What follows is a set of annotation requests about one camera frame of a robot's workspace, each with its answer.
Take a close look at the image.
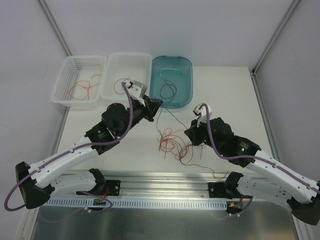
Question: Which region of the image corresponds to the white slotted cable duct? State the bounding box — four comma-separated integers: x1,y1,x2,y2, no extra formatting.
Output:
44,197,228,211

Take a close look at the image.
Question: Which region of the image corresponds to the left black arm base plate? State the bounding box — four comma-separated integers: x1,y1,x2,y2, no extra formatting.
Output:
103,179,121,197

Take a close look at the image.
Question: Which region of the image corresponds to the teal transparent plastic bin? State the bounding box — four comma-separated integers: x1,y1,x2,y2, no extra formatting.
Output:
149,55,193,109

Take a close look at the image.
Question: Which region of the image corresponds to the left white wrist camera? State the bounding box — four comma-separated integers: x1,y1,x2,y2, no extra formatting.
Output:
121,80,147,106

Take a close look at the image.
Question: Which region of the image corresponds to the aluminium mounting rail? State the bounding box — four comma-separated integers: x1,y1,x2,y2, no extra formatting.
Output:
102,170,229,200

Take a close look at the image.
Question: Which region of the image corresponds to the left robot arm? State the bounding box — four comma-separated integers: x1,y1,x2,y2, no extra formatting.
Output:
15,95,163,209

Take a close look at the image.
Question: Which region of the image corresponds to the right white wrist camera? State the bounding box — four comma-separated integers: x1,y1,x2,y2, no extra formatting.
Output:
193,102,212,128

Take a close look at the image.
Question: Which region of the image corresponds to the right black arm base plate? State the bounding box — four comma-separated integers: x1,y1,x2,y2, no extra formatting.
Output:
207,182,227,198

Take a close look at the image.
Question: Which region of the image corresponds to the right white perforated basket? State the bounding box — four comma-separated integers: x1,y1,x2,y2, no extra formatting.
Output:
100,52,152,103

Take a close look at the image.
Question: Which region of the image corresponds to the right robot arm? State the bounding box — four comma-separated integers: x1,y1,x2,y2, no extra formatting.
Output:
184,117,320,226

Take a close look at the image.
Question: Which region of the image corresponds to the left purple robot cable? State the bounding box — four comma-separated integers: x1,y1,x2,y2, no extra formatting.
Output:
4,82,135,215

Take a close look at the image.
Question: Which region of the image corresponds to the white perforated basket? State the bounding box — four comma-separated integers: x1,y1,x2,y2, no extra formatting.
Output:
100,52,152,103
50,55,107,108

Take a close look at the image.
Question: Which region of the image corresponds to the left white perforated basket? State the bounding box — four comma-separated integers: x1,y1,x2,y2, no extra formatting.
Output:
50,55,107,108

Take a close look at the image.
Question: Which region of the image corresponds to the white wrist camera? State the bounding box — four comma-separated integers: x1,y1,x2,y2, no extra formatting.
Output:
121,80,147,106
193,102,212,128

